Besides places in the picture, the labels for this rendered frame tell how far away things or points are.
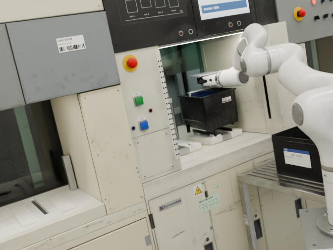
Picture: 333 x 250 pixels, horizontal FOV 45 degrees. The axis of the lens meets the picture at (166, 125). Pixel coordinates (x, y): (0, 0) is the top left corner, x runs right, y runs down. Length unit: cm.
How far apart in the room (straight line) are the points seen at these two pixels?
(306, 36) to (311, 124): 111
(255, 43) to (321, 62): 153
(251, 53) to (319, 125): 44
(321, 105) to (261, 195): 97
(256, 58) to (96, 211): 82
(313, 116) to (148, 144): 73
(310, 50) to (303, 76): 163
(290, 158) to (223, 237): 49
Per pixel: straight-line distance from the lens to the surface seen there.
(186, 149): 197
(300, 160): 172
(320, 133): 117
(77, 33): 153
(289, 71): 137
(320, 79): 131
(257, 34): 157
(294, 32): 216
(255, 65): 147
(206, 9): 182
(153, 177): 168
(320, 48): 303
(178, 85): 270
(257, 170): 193
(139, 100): 160
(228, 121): 213
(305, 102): 116
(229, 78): 193
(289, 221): 222
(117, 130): 157
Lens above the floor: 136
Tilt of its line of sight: 10 degrees down
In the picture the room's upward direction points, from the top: 11 degrees counter-clockwise
